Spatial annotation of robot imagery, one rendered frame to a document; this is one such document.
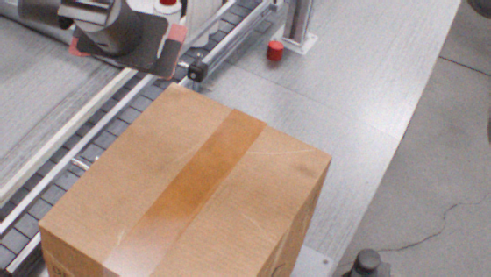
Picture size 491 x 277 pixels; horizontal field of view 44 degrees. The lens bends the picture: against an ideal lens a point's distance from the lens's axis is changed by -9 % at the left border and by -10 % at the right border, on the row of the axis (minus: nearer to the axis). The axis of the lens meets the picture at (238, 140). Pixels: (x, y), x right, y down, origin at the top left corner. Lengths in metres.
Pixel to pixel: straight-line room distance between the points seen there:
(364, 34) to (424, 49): 0.16
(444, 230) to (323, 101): 1.13
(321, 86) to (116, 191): 0.74
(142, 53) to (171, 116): 0.12
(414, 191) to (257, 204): 1.72
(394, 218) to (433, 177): 0.29
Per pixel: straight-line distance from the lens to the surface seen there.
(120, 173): 0.80
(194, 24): 1.34
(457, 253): 2.35
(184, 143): 0.83
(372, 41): 1.60
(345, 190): 1.22
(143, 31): 0.78
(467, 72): 3.18
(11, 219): 0.96
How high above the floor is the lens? 1.71
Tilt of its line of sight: 45 degrees down
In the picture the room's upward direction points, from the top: 10 degrees clockwise
